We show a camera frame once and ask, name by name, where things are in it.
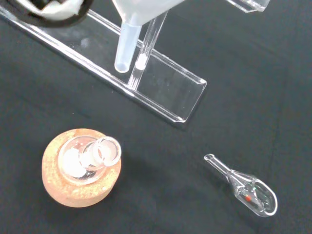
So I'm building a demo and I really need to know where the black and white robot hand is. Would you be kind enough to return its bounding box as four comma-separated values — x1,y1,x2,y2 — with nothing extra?
0,0,95,26

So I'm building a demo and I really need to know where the clear round-bottom glass flask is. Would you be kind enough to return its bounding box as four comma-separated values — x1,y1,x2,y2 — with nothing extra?
58,136,122,185

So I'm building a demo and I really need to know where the clear acrylic funnel stand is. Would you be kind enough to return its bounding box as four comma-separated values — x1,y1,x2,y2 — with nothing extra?
0,0,272,124

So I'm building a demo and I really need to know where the clear glass weighing funnel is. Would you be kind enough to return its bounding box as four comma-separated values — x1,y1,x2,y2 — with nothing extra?
203,153,279,218

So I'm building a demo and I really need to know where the cork ring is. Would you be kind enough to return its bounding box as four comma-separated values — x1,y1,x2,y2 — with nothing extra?
41,128,123,208

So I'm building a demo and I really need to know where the black bench cloth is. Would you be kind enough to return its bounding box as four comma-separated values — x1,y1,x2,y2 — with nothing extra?
0,0,312,234

